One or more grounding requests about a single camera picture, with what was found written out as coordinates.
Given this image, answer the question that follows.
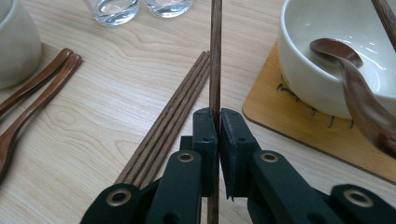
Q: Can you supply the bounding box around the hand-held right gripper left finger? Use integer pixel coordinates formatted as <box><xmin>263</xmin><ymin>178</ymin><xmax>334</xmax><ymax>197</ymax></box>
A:
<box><xmin>191</xmin><ymin>106</ymin><xmax>219</xmax><ymax>199</ymax></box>

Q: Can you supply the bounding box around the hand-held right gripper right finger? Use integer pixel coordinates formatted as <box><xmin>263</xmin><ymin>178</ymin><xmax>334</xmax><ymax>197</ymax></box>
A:
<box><xmin>219</xmin><ymin>107</ymin><xmax>262</xmax><ymax>200</ymax></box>

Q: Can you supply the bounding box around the bundle of brown chopsticks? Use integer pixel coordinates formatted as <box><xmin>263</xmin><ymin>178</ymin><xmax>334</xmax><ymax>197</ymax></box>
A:
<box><xmin>115</xmin><ymin>50</ymin><xmax>211</xmax><ymax>189</ymax></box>

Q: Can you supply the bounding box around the square wooden coaster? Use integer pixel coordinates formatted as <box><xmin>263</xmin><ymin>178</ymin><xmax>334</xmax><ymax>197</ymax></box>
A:
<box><xmin>242</xmin><ymin>41</ymin><xmax>396</xmax><ymax>185</ymax></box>

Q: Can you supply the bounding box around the cream ceramic bowl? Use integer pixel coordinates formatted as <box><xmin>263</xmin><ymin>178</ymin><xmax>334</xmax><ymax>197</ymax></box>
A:
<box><xmin>0</xmin><ymin>0</ymin><xmax>42</xmax><ymax>91</ymax></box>
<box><xmin>276</xmin><ymin>0</ymin><xmax>396</xmax><ymax>120</ymax></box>

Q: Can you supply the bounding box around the dark red wooden spoon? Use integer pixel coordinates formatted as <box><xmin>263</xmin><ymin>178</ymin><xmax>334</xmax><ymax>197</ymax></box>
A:
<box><xmin>0</xmin><ymin>47</ymin><xmax>74</xmax><ymax>118</ymax></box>
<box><xmin>308</xmin><ymin>37</ymin><xmax>396</xmax><ymax>158</ymax></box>
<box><xmin>0</xmin><ymin>53</ymin><xmax>83</xmax><ymax>181</ymax></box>

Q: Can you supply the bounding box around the clear drinking glass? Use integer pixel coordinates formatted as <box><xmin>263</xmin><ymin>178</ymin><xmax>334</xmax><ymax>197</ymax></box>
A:
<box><xmin>83</xmin><ymin>0</ymin><xmax>140</xmax><ymax>26</ymax></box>
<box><xmin>144</xmin><ymin>0</ymin><xmax>194</xmax><ymax>19</ymax></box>

